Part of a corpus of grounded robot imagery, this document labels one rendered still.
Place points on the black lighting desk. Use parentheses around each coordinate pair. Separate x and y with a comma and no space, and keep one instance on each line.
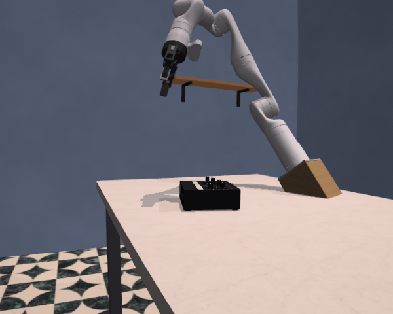
(209,195)

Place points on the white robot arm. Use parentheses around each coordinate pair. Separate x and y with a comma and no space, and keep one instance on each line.
(188,14)

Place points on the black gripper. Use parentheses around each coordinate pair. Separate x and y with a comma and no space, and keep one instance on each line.
(173,52)

